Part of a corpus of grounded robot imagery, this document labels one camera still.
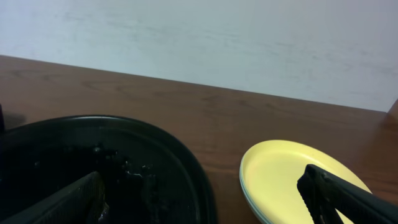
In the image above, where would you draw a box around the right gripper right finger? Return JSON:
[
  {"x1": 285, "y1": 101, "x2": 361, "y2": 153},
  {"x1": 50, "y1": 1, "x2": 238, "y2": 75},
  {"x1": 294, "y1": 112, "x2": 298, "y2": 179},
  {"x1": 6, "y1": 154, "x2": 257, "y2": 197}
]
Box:
[{"x1": 297, "y1": 164, "x2": 397, "y2": 224}]

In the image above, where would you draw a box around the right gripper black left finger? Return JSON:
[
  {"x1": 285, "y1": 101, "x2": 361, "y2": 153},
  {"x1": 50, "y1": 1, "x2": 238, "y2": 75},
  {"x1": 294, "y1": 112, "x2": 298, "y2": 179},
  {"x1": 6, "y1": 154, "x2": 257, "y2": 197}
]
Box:
[{"x1": 1, "y1": 171, "x2": 109, "y2": 224}]

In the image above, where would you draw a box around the yellow plate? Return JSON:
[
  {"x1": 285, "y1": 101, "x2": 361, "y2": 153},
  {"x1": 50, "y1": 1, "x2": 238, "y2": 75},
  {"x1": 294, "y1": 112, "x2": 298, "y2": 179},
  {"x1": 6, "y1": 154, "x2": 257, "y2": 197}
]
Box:
[{"x1": 240, "y1": 140, "x2": 370, "y2": 223}]

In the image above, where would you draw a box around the light blue plate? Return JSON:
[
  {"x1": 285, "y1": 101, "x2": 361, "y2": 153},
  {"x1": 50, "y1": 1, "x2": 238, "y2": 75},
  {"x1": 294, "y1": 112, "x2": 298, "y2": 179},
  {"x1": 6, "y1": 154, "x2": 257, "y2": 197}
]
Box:
[{"x1": 239, "y1": 167, "x2": 272, "y2": 224}]

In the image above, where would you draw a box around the black round tray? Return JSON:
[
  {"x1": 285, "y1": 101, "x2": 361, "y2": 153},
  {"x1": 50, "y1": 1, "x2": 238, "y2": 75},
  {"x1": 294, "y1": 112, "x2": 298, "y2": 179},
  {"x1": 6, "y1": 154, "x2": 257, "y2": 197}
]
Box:
[{"x1": 1, "y1": 116, "x2": 218, "y2": 224}]

